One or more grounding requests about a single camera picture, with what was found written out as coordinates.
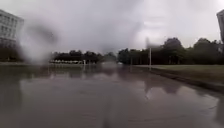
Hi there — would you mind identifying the wet grey paved plaza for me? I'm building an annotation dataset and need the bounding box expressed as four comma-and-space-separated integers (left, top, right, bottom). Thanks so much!
0, 63, 224, 128

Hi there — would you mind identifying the street lamp pole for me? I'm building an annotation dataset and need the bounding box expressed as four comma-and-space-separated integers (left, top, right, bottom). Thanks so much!
145, 36, 153, 71

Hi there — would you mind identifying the large pale multi-storey building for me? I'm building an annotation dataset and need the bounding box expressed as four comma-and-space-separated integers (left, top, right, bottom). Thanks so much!
0, 9, 25, 51

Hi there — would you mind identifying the row of dark trees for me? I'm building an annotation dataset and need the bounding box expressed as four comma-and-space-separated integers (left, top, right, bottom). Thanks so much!
49, 37, 224, 66

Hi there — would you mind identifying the grass lawn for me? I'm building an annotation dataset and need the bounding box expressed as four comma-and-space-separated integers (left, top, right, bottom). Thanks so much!
134, 64, 224, 86

